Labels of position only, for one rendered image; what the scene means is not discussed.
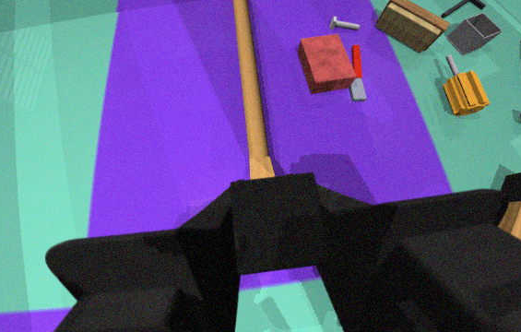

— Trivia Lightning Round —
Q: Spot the dark grey l-shaped bar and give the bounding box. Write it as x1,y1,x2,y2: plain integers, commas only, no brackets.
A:
441,0,486,18

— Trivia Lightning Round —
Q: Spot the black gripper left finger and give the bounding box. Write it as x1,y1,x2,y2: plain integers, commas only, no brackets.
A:
45,187,240,332

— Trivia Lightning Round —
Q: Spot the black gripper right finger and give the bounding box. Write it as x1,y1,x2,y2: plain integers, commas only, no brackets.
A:
316,184,509,332

